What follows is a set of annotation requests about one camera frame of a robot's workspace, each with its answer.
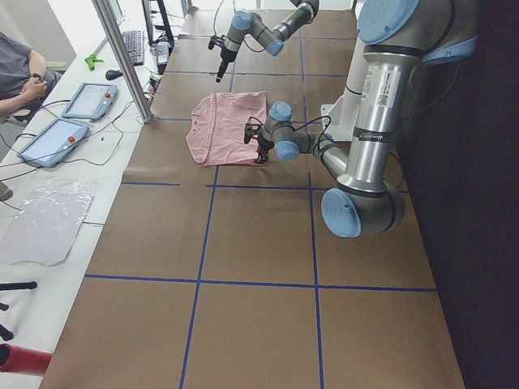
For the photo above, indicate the aluminium frame post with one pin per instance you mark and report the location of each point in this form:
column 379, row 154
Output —
column 110, row 26

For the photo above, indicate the blue teach pendant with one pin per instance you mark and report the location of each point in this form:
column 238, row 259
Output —
column 54, row 143
column 92, row 101

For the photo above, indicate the pink Snoopy t-shirt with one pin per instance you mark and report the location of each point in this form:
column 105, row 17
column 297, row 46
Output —
column 218, row 124

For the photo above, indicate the silver-grey robot arm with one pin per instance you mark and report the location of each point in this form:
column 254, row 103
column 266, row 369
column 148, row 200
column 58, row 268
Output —
column 397, row 37
column 250, row 23

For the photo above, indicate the black keyboard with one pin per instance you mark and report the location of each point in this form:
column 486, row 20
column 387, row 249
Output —
column 133, row 41

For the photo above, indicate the green plastic clamp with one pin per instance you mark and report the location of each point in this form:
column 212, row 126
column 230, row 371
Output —
column 92, row 60

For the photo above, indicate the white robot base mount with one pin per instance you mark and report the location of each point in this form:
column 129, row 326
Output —
column 343, row 114

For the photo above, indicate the near blue teach pendant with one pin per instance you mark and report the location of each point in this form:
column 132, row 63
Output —
column 54, row 143

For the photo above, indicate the white labelled box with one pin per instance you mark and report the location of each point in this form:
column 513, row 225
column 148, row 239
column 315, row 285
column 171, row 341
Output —
column 162, row 53

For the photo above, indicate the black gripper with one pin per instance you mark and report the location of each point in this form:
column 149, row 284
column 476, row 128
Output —
column 264, row 145
column 224, row 59

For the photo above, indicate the clear plastic bag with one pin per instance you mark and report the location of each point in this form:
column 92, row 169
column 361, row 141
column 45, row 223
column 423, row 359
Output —
column 45, row 228

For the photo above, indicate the black tripod legs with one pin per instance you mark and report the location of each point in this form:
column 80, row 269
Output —
column 7, row 334

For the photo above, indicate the black computer mouse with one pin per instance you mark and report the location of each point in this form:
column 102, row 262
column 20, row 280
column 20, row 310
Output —
column 113, row 74

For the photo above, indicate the red cylinder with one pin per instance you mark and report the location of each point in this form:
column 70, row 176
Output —
column 19, row 360

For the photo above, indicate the seated person grey shirt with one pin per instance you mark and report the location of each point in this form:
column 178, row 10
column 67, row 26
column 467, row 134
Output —
column 26, row 79

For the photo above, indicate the far blue teach pendant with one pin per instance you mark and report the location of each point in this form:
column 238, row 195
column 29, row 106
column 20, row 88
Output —
column 92, row 101

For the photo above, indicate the wrist black camera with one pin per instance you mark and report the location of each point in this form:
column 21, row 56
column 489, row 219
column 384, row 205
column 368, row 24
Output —
column 216, row 41
column 252, row 129

